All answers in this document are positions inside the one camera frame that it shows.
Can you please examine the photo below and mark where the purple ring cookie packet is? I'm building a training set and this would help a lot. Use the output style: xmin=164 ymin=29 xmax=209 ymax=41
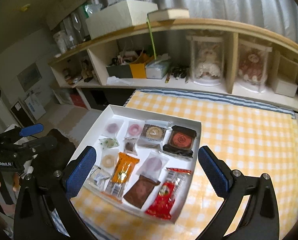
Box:
xmin=102 ymin=118 xmax=124 ymax=138

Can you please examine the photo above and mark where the wine glass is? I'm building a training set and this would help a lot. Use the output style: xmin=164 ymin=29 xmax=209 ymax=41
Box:
xmin=70 ymin=11 xmax=84 ymax=42

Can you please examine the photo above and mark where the white box on shelf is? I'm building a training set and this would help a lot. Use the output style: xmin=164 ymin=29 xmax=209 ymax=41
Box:
xmin=86 ymin=0 xmax=158 ymax=39

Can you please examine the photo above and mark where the book on shelf top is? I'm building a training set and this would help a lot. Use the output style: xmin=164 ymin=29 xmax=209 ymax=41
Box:
xmin=147 ymin=8 xmax=190 ymax=22

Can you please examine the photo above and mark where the brown snack packet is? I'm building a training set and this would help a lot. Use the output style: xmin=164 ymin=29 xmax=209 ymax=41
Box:
xmin=123 ymin=175 xmax=160 ymax=209

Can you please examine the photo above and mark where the clear boxed mooncake beige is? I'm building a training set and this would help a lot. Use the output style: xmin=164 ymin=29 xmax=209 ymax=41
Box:
xmin=137 ymin=119 xmax=172 ymax=149

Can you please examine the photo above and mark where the green white candy packet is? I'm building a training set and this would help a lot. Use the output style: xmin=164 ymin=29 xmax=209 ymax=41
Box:
xmin=99 ymin=138 xmax=120 ymax=150

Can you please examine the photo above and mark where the red snack packet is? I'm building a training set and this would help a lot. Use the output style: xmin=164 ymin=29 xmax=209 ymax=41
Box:
xmin=145 ymin=167 xmax=192 ymax=220

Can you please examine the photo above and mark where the white grey snack bag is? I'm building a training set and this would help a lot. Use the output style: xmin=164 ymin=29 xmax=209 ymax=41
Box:
xmin=87 ymin=165 xmax=110 ymax=192

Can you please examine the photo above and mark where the red doll in case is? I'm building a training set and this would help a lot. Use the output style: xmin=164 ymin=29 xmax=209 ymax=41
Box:
xmin=237 ymin=39 xmax=273 ymax=93

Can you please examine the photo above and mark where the dark ball strawberry print packet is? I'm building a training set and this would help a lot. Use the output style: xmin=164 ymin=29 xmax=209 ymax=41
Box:
xmin=124 ymin=137 xmax=138 ymax=155

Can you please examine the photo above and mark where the beige ring cookie packet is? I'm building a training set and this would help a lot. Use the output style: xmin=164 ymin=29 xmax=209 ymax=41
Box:
xmin=100 ymin=148 xmax=119 ymax=174

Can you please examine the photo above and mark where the white shallow cardboard box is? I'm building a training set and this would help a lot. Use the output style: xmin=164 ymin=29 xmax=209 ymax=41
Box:
xmin=74 ymin=105 xmax=201 ymax=223

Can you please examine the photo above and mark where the yellow cardboard box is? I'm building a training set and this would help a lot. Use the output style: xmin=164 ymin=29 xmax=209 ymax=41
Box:
xmin=129 ymin=53 xmax=154 ymax=79

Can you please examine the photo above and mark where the white box in shelf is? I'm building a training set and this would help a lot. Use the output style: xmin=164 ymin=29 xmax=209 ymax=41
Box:
xmin=272 ymin=75 xmax=298 ymax=98

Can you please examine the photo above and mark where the tissue box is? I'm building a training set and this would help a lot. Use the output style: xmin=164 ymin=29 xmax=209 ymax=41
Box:
xmin=145 ymin=54 xmax=171 ymax=80

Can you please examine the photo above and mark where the pink ring cookie packet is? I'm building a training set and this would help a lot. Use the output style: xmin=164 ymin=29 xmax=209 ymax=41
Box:
xmin=125 ymin=120 xmax=145 ymax=138

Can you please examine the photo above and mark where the white doll in case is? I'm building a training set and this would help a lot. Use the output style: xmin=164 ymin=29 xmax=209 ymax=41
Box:
xmin=186 ymin=35 xmax=224 ymax=86

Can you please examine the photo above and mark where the black boxed red mooncake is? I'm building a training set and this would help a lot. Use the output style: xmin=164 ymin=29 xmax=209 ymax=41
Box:
xmin=162 ymin=125 xmax=197 ymax=158

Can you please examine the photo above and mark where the wooden bedside shelf unit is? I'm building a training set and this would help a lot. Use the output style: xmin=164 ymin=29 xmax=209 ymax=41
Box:
xmin=48 ymin=18 xmax=298 ymax=112

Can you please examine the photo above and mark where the purple round cookie packet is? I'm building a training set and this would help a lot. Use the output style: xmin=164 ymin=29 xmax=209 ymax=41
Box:
xmin=137 ymin=151 xmax=169 ymax=181

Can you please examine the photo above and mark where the orange snack packet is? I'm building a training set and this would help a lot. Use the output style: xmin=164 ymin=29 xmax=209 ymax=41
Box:
xmin=105 ymin=152 xmax=140 ymax=202

